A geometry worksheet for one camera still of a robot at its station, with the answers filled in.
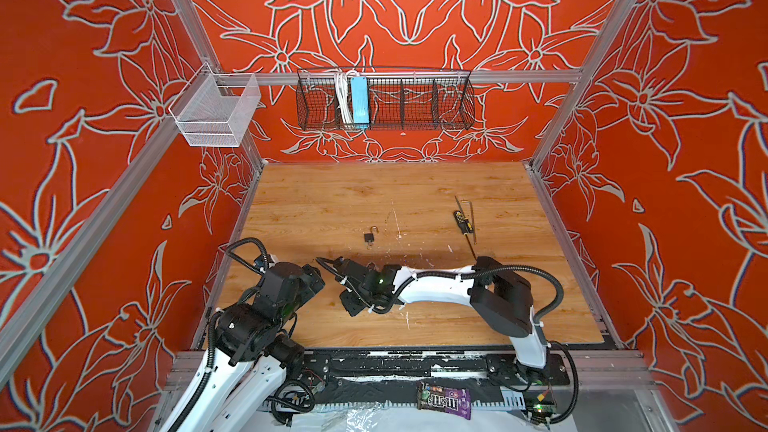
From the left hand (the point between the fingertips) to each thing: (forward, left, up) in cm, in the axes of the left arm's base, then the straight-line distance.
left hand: (310, 279), depth 73 cm
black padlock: (+22, -12, -15) cm, 29 cm away
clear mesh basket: (+40, +37, +18) cm, 57 cm away
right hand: (-1, -6, -13) cm, 15 cm away
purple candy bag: (-22, -37, -14) cm, 45 cm away
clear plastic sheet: (-26, -14, -15) cm, 33 cm away
